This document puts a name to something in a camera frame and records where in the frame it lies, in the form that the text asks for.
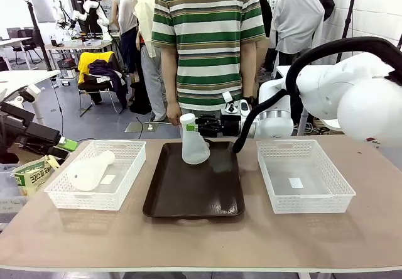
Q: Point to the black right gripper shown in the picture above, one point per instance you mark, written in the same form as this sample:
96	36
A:
230	126

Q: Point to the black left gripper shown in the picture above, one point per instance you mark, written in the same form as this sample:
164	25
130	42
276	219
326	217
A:
12	128

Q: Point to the white plastic conical flask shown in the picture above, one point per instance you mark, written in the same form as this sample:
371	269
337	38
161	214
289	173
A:
194	148
86	175

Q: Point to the person's left forearm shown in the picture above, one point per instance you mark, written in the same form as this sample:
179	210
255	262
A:
249	68

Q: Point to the person's right forearm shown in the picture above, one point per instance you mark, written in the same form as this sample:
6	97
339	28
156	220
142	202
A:
169	82

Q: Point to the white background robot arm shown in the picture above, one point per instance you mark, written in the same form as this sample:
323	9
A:
61	15

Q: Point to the person's right hand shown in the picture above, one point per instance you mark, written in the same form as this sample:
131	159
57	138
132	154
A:
173	114

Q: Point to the green cardboard box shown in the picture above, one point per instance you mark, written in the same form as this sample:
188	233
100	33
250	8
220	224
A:
33	177

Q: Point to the black wrist watch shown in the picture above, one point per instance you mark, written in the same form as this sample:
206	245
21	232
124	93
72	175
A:
250	99

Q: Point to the dark brown plastic tray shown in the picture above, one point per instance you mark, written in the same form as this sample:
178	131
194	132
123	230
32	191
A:
194	184

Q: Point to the clear plastic storage box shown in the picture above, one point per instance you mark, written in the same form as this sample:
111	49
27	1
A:
11	197

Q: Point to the white desk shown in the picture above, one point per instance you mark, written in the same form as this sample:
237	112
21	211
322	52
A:
22	78

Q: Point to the grey floor plate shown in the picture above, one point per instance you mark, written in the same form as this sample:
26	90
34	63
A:
138	127

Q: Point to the white basket label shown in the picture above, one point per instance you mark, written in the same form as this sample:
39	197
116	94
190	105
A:
296	183
107	179

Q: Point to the white perforated plastic basket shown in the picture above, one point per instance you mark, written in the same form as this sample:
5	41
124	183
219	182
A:
307	203
94	200

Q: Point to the red black tool case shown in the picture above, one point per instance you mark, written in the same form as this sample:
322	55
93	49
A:
67	67

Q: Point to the person in striped shirt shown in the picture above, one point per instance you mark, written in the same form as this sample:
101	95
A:
208	40

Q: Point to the yellow garment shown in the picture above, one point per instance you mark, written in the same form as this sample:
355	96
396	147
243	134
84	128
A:
84	62

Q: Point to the dark purple garment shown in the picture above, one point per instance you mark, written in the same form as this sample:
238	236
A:
110	73

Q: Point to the black office chair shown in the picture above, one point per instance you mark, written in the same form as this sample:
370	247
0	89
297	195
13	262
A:
26	45

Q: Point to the background work table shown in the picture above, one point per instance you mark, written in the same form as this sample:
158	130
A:
75	46

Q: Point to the black tripod stand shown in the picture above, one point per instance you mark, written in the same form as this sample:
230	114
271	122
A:
348	15
39	37

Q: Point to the mannequin with cream shirt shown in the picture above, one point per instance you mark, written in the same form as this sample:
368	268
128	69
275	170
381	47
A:
147	24

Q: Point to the background person dark clothes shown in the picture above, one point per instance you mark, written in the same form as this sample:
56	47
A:
269	15

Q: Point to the mannequin with white tank top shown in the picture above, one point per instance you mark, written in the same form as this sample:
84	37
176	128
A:
127	15

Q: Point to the grey board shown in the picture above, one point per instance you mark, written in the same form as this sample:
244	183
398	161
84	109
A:
43	5

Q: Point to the background person white shirt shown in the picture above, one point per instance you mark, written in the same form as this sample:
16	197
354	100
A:
298	18

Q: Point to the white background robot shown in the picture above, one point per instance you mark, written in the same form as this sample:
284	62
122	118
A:
91	8

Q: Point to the background person grey t-shirt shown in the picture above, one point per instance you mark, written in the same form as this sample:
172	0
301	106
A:
107	7

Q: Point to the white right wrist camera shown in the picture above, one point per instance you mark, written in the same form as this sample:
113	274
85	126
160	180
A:
244	107

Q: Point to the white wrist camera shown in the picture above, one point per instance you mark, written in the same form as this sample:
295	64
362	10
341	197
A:
29	93
244	107

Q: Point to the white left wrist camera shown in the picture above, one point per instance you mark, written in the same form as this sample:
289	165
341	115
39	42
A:
29	93

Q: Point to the metal frame chair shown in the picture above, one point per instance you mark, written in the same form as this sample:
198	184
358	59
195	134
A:
100	92

